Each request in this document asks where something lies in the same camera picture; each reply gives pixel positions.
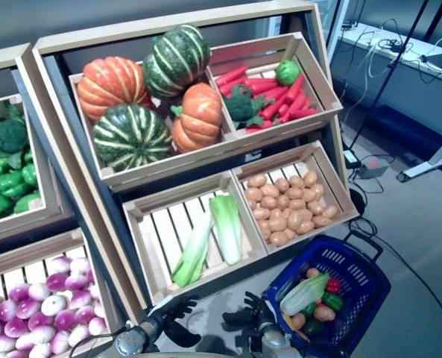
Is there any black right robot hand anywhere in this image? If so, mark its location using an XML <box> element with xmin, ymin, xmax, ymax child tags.
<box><xmin>221</xmin><ymin>291</ymin><xmax>278</xmax><ymax>333</ymax></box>

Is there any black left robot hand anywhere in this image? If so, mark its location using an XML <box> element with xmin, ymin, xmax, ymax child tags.
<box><xmin>151</xmin><ymin>294</ymin><xmax>203</xmax><ymax>348</ymax></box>

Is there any blue plastic shopping basket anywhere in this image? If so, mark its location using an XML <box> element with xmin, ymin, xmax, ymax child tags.
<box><xmin>262</xmin><ymin>233</ymin><xmax>392</xmax><ymax>355</ymax></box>

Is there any napa cabbage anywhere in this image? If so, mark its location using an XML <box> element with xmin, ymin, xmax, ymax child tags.
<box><xmin>208</xmin><ymin>194</ymin><xmax>243</xmax><ymax>266</ymax></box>
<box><xmin>279</xmin><ymin>271</ymin><xmax>332</xmax><ymax>317</ymax></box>
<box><xmin>171</xmin><ymin>212</ymin><xmax>215</xmax><ymax>289</ymax></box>

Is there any dark green bell pepper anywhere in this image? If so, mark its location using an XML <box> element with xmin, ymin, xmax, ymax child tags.
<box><xmin>302</xmin><ymin>316</ymin><xmax>324</xmax><ymax>336</ymax></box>

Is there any red bell pepper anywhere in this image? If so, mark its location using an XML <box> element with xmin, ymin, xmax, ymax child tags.
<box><xmin>325</xmin><ymin>277</ymin><xmax>343</xmax><ymax>295</ymax></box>

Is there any wooden cabbage crate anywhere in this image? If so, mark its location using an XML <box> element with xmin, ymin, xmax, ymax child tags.
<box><xmin>122</xmin><ymin>171</ymin><xmax>269</xmax><ymax>307</ymax></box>

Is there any wooden pumpkin crate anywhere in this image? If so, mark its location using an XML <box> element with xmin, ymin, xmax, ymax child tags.
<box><xmin>68</xmin><ymin>61</ymin><xmax>241</xmax><ymax>183</ymax></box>

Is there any wooden potato crate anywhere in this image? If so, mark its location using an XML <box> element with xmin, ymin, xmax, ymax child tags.
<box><xmin>231</xmin><ymin>140</ymin><xmax>360</xmax><ymax>255</ymax></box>

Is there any wooden turnip crate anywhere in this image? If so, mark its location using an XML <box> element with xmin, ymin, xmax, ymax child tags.
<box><xmin>0</xmin><ymin>229</ymin><xmax>113</xmax><ymax>358</ymax></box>

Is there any green striped pumpkin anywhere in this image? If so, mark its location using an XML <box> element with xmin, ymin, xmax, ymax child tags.
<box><xmin>92</xmin><ymin>104</ymin><xmax>174</xmax><ymax>172</ymax></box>
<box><xmin>142</xmin><ymin>24</ymin><xmax>211</xmax><ymax>101</ymax></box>

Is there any black power adapter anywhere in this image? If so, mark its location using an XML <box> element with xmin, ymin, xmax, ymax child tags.
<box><xmin>342</xmin><ymin>149</ymin><xmax>362</xmax><ymax>169</ymax></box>

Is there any wooden pepper crate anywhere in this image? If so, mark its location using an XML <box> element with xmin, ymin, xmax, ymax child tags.
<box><xmin>0</xmin><ymin>93</ymin><xmax>63</xmax><ymax>232</ymax></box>

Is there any grey box red button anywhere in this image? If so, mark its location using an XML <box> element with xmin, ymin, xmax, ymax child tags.
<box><xmin>356</xmin><ymin>156</ymin><xmax>389</xmax><ymax>180</ymax></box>

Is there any red carrot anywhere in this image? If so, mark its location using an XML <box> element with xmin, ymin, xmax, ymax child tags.
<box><xmin>242</xmin><ymin>77</ymin><xmax>280</xmax><ymax>87</ymax></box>
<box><xmin>261</xmin><ymin>86</ymin><xmax>288</xmax><ymax>101</ymax></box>
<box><xmin>218</xmin><ymin>76</ymin><xmax>247</xmax><ymax>96</ymax></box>
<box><xmin>259</xmin><ymin>98</ymin><xmax>287</xmax><ymax>120</ymax></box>
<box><xmin>215</xmin><ymin>66</ymin><xmax>248</xmax><ymax>86</ymax></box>
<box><xmin>289</xmin><ymin>107</ymin><xmax>318</xmax><ymax>120</ymax></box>
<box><xmin>248</xmin><ymin>82</ymin><xmax>281</xmax><ymax>96</ymax></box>
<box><xmin>283</xmin><ymin>74</ymin><xmax>306</xmax><ymax>105</ymax></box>
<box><xmin>244</xmin><ymin>119</ymin><xmax>274</xmax><ymax>134</ymax></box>
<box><xmin>280</xmin><ymin>92</ymin><xmax>307</xmax><ymax>124</ymax></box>

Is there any small orange pumpkin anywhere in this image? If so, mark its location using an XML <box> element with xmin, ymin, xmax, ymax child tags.
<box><xmin>170</xmin><ymin>82</ymin><xmax>224</xmax><ymax>154</ymax></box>

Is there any green broccoli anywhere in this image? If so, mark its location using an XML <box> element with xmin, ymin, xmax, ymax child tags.
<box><xmin>0</xmin><ymin>119</ymin><xmax>30</xmax><ymax>154</ymax></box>
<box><xmin>222</xmin><ymin>84</ymin><xmax>276</xmax><ymax>131</ymax></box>

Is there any white table leg with caster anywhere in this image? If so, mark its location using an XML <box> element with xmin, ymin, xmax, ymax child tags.
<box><xmin>397</xmin><ymin>130</ymin><xmax>442</xmax><ymax>183</ymax></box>

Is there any large orange pumpkin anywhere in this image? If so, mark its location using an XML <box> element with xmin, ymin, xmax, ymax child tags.
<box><xmin>76</xmin><ymin>55</ymin><xmax>153</xmax><ymax>124</ymax></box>

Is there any wooden carrot crate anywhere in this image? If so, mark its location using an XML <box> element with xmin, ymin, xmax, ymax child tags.
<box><xmin>207</xmin><ymin>32</ymin><xmax>344</xmax><ymax>141</ymax></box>

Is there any black tripod pole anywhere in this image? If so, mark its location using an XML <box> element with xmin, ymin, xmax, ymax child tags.
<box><xmin>349</xmin><ymin>0</ymin><xmax>430</xmax><ymax>151</ymax></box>

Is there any large wooden display shelf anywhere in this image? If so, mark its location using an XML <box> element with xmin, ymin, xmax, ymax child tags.
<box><xmin>32</xmin><ymin>0</ymin><xmax>360</xmax><ymax>326</ymax></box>

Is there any white desk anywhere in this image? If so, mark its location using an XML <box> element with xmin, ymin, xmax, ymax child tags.
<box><xmin>338</xmin><ymin>22</ymin><xmax>442</xmax><ymax>87</ymax></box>

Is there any small wooden display shelf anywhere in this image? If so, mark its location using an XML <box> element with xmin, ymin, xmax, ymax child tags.
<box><xmin>0</xmin><ymin>43</ymin><xmax>114</xmax><ymax>358</ymax></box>

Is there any black basket handle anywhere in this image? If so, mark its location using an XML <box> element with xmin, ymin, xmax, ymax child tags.
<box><xmin>342</xmin><ymin>230</ymin><xmax>384</xmax><ymax>262</ymax></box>

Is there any black floor cable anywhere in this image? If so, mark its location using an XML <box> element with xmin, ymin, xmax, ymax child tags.
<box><xmin>349</xmin><ymin>218</ymin><xmax>442</xmax><ymax>336</ymax></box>

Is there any white hanging cable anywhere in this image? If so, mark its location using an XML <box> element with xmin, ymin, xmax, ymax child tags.
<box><xmin>345</xmin><ymin>25</ymin><xmax>379</xmax><ymax>113</ymax></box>

